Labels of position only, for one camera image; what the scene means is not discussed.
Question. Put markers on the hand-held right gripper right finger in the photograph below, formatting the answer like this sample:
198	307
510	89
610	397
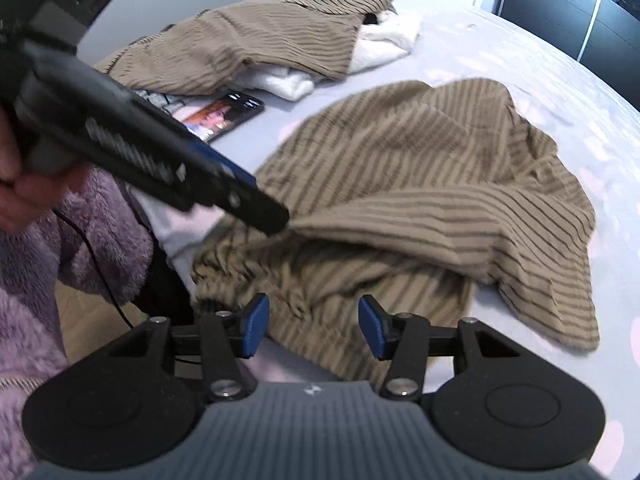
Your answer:
372	328

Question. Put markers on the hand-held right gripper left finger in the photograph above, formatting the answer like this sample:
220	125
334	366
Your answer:
254	327

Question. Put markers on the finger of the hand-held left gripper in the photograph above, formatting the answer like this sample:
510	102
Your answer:
240	195

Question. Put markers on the tan striped pants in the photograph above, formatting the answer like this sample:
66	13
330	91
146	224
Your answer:
400	170

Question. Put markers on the person's left forearm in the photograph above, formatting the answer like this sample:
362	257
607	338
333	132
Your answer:
100	220

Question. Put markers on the person's left hand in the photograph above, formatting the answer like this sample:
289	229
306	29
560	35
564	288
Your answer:
30	195

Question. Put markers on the white cloth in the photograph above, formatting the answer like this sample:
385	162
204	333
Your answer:
175	232

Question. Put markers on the black smartphone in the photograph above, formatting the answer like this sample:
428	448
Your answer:
225	116

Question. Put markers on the patterned grey pouch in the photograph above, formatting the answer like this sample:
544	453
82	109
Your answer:
157	101

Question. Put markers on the black object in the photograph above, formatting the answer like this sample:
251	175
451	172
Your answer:
170	291

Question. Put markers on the tan striped shirt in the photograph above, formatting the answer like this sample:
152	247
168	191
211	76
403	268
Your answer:
250	35

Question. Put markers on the white garment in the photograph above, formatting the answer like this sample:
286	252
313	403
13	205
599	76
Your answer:
385	40

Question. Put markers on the purple fleece robe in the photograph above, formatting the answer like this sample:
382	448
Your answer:
25	360

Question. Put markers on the light blue bed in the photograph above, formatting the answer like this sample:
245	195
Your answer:
500	52

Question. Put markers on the dark wardrobe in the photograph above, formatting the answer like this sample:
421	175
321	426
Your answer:
550	5

